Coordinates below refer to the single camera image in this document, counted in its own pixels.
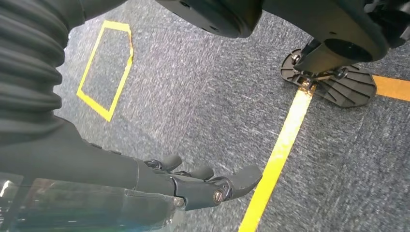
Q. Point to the black robot right foot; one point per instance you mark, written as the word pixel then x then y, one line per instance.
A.
pixel 346 89

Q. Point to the black robot hip joint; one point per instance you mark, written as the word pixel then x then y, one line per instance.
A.
pixel 211 16

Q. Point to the yellow floor tape square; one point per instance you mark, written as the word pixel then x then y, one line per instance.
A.
pixel 93 102
pixel 282 150

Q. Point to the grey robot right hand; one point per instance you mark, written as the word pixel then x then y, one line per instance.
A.
pixel 96 179

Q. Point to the black robot right leg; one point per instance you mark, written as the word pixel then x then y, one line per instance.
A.
pixel 336 25

